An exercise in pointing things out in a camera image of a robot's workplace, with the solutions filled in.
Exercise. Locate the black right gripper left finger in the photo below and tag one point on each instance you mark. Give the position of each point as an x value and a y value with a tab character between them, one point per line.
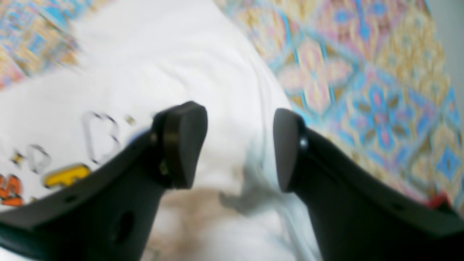
108	216

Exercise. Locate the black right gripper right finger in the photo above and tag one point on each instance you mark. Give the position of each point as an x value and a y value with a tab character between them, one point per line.
354	216

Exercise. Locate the white printed T-shirt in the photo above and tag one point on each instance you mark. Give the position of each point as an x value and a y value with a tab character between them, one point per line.
139	57

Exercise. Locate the patterned tile tablecloth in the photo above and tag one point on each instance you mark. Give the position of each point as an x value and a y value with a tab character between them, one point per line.
366	74

